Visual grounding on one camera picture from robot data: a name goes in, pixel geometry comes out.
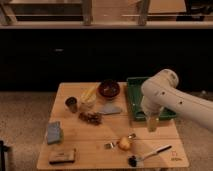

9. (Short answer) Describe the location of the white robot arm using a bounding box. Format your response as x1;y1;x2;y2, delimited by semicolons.
141;69;213;132

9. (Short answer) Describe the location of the clear cup with corn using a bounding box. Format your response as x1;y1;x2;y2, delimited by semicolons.
80;87;96;109

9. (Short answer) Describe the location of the metal cup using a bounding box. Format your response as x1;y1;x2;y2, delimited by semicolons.
65;97;78;113

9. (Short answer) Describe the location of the yellow potato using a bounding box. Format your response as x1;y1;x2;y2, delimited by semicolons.
118;137;131;151

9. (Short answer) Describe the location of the green plastic tray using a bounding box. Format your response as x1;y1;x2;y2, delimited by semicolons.
126;77;177;121

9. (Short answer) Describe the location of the metal fork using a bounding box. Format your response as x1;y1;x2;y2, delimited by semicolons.
104;133;136;149

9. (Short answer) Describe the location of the dark red bowl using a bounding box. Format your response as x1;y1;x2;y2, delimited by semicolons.
98;79;120;99

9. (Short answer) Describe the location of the brown grape bunch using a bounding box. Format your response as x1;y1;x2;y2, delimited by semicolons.
79;112;102;125

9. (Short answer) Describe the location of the brown rectangular block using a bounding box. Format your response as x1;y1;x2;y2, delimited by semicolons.
49;149;76;164

